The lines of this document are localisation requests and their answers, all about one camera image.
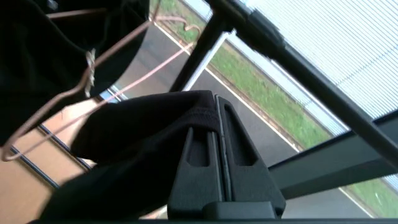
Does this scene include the black clothes rack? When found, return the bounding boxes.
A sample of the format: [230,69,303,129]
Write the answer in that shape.
[169,0,398,170]

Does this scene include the pink clothes hanger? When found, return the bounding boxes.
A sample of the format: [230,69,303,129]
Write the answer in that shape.
[1,0,203,162]
[46,7,108,19]

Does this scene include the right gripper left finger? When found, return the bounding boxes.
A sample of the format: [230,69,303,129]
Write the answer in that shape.
[167,126,224,218]

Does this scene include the window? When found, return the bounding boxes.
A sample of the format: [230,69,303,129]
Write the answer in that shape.
[37,0,398,218]

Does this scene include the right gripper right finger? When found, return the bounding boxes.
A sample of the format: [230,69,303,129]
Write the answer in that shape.
[215,95,286,218]

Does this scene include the thin black shorts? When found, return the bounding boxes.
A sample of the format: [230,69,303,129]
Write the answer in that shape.
[40,90,221,220]

